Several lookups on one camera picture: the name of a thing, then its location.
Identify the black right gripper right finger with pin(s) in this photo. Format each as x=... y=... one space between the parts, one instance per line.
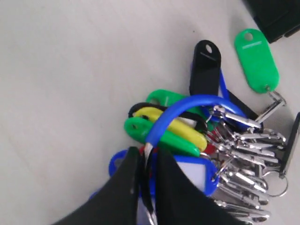
x=180 y=202

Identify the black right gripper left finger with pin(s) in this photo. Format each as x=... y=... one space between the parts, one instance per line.
x=116 y=202

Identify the colourful key tag bunch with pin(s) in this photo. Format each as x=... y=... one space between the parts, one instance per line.
x=218 y=142

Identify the black two-tier rack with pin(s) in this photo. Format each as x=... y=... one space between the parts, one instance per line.
x=276 y=19

